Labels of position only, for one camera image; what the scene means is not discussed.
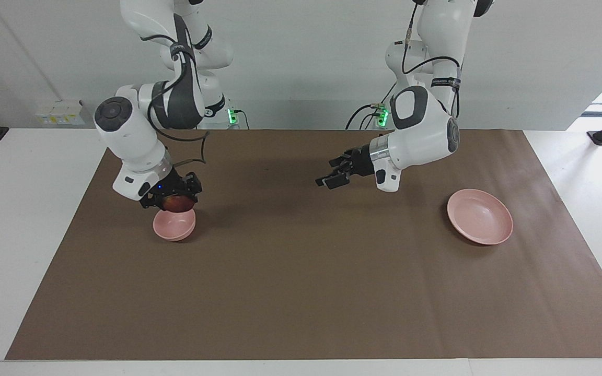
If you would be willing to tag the pink plate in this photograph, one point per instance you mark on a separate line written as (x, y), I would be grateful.
(481, 216)

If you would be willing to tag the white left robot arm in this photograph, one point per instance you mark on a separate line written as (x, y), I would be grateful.
(426, 136)

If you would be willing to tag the white wall socket box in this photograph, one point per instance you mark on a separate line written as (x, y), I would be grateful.
(60, 114)

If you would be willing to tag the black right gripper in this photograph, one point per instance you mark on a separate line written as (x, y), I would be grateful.
(170, 185)

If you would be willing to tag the brown table mat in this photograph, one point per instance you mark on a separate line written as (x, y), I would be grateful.
(306, 261)

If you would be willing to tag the pink bowl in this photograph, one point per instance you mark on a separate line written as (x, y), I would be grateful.
(173, 227)

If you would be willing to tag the dark red apple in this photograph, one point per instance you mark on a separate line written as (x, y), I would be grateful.
(175, 203)

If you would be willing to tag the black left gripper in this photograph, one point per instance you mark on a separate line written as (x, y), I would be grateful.
(361, 162)

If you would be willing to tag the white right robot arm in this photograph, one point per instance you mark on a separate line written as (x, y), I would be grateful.
(123, 136)

